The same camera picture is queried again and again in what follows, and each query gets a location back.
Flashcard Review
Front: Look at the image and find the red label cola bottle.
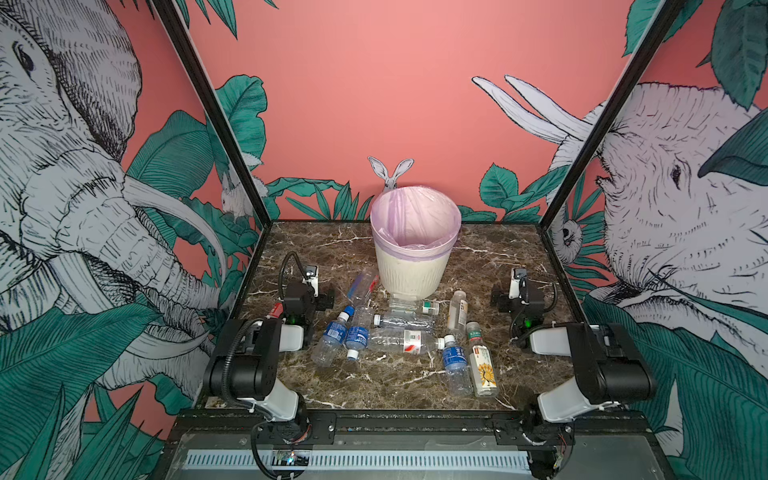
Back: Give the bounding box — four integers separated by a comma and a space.
346, 268, 379, 308

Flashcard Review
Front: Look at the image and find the pink plastic bin liner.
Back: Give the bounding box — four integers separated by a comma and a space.
369, 186, 462, 261

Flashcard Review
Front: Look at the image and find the blue label bottle white cap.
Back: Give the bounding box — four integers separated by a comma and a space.
345, 307, 374, 361

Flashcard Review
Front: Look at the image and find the yellow flower label bottle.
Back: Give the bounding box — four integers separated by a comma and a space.
466, 322, 499, 397

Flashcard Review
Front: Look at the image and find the left black frame post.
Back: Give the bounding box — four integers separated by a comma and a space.
152, 0, 272, 229

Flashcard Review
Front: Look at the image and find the black front rail frame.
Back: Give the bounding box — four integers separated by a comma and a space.
153, 409, 674, 479

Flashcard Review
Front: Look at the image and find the clear bottle green band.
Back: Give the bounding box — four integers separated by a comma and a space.
388, 298, 439, 317

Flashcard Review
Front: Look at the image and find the right black frame post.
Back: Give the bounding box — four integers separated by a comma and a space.
538, 0, 686, 232

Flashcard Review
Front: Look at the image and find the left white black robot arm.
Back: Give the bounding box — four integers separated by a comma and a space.
203, 280, 335, 444

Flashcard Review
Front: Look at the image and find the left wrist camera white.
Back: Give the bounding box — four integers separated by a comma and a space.
304, 265, 319, 297

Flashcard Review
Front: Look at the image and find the white slotted vent strip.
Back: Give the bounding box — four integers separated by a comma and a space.
182, 449, 530, 474

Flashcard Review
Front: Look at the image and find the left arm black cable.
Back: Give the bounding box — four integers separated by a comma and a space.
278, 250, 308, 301

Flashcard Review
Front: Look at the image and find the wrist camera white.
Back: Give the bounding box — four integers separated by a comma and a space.
304, 265, 319, 297
508, 268, 529, 302

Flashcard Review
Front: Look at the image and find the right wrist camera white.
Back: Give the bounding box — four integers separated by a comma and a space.
508, 268, 529, 302

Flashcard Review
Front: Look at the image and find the white ribbed waste bin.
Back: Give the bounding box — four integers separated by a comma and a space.
370, 185, 463, 301

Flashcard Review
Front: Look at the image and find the clear bottle red white label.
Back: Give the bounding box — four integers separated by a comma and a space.
366, 328, 445, 355

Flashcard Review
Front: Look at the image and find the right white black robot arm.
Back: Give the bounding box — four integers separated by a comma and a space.
490, 278, 657, 446

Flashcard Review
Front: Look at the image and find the black frame post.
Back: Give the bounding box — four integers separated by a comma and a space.
538, 0, 686, 232
152, 0, 272, 229

